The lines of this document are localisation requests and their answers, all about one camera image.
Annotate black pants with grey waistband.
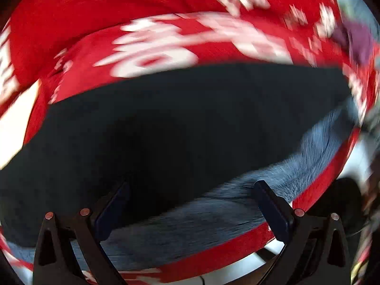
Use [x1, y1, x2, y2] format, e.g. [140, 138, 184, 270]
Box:
[1, 63, 358, 271]

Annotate purple cloth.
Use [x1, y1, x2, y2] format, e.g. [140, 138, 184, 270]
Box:
[342, 19, 374, 66]

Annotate red blanket with white lettering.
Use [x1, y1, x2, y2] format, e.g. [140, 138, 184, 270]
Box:
[1, 0, 379, 284]

